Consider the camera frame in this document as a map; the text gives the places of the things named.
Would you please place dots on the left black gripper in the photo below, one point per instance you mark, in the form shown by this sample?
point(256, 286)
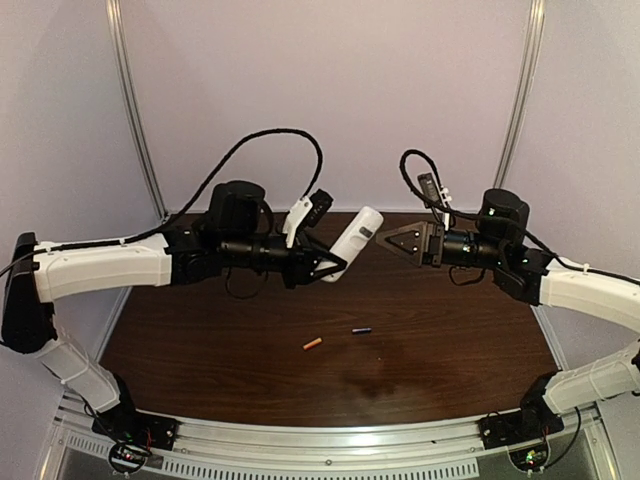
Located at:
point(292, 267)

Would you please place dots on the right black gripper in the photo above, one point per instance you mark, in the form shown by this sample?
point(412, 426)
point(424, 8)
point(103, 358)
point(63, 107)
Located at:
point(435, 244)

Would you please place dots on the white remote control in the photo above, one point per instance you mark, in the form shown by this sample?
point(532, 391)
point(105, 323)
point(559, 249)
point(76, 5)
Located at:
point(354, 239)

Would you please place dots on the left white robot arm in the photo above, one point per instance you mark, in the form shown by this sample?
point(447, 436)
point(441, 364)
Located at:
point(224, 238)

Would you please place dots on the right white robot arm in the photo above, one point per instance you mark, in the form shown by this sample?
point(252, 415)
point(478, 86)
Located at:
point(538, 277)

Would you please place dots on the orange battery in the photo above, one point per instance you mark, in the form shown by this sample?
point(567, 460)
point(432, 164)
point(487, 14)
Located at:
point(312, 344)

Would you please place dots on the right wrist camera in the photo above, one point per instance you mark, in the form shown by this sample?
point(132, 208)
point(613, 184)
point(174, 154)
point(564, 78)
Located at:
point(430, 189)

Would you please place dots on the aluminium front rail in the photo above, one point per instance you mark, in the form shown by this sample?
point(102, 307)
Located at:
point(453, 449)

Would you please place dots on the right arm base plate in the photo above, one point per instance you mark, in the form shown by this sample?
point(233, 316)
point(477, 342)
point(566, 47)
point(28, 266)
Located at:
point(519, 426)

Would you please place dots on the right aluminium frame post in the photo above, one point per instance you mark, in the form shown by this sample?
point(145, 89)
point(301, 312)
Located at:
point(529, 61)

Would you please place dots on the aluminium frame post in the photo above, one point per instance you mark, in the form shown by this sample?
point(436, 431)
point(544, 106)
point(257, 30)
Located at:
point(529, 61)
point(131, 105)

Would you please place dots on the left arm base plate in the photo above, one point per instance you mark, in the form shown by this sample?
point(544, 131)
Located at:
point(143, 429)

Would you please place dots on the left aluminium frame post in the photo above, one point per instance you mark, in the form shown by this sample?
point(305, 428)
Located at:
point(131, 105)

